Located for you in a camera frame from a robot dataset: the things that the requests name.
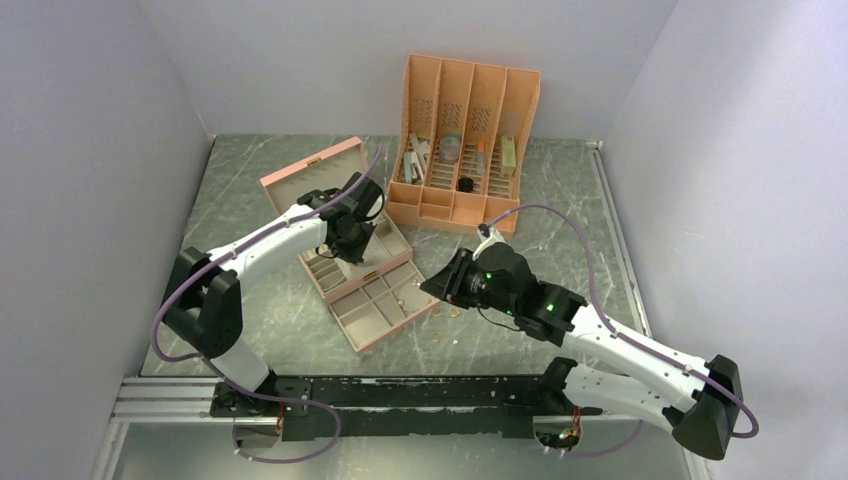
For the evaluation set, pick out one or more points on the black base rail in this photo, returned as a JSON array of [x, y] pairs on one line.
[[511, 406]]

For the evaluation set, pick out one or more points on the grey stapler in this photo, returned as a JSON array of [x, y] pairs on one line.
[[414, 160]]

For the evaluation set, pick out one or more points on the clear tape roll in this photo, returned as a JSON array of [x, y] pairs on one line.
[[450, 147]]

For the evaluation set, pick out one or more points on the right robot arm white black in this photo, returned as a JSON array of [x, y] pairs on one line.
[[692, 398]]

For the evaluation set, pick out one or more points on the green rectangular box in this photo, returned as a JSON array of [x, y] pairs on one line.
[[508, 159]]

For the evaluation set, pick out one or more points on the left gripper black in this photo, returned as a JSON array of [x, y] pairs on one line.
[[354, 255]]

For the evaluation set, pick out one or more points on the pink jewelry box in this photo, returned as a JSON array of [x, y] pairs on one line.
[[364, 272]]

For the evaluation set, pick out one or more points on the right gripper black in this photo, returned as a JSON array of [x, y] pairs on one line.
[[448, 284]]

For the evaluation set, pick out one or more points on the orange desk file organizer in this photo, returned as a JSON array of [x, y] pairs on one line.
[[479, 102]]

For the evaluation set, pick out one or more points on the aluminium frame rail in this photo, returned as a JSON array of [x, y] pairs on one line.
[[164, 400]]

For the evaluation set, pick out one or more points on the orange capped tube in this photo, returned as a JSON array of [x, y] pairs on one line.
[[480, 158]]

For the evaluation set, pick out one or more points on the black round cap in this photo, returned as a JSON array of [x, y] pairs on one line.
[[465, 184]]

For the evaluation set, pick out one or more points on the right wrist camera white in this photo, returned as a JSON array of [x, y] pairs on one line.
[[489, 236]]

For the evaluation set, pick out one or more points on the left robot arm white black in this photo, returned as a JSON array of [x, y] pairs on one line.
[[202, 303]]

